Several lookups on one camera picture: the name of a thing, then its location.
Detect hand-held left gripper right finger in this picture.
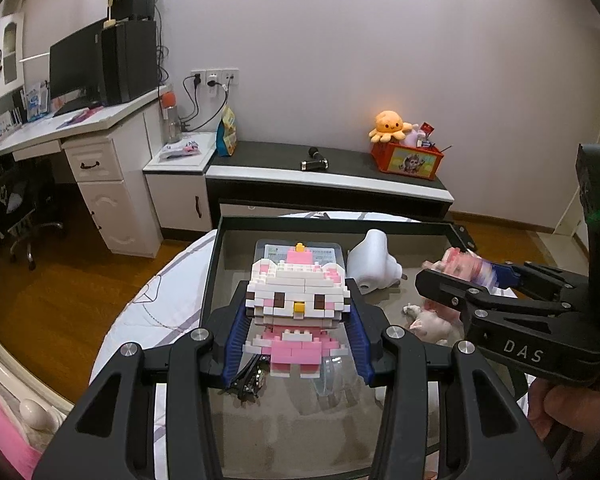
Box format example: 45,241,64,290
342,277,561,480

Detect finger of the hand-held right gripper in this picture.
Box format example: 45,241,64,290
480,260,589,302
414,266,572,332

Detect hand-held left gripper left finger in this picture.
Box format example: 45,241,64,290
32,280,253,480

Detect pink animal figurine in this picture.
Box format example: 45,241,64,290
422,247,493,323

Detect clear glass disc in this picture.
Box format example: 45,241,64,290
310,357,381,411

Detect white unicorn figurine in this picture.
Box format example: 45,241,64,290
402,302,463,346

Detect white nose-shaped object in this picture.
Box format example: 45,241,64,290
347,229,406,296

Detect pink white block cat figure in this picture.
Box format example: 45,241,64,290
240,242,351,378

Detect clear plastic case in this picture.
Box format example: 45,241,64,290
255,240,348,281

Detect person's right hand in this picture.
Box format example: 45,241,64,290
527,375,600,441

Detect white striped quilt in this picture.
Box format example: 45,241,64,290
90,212,481,480

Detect red toy box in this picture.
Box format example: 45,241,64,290
371,140,445,181

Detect white side cabinet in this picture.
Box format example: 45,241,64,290
142,132,218,246

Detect orange octopus plush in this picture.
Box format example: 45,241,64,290
369,110,408,143

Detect black-topped low bench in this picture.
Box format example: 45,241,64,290
205,141,455,221

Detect white desk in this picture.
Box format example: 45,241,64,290
0,85,168,258

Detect clear plastic bag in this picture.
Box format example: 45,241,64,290
161,141,202,161

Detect snack bag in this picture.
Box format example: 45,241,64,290
215,107,238,157

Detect white bedpost knob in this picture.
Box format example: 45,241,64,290
19,397,61,431

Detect orange-capped bottle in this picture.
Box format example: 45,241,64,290
161,91,181,143

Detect pink bed sheet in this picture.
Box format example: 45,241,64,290
0,370,46,480

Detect black office chair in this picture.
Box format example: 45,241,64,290
0,155,66,271

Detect pink papers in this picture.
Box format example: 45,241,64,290
52,107,103,128

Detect black computer tower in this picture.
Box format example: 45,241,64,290
101,19,160,107

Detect blue box on desk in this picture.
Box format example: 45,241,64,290
22,82,50,121

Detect black computer monitor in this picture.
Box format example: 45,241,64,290
48,17,108,103

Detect black power cables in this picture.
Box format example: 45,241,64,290
180,77,231,133

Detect white wall outlets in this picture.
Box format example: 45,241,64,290
190,67,241,88

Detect white wall cabinet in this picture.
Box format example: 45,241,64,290
0,10,26,103

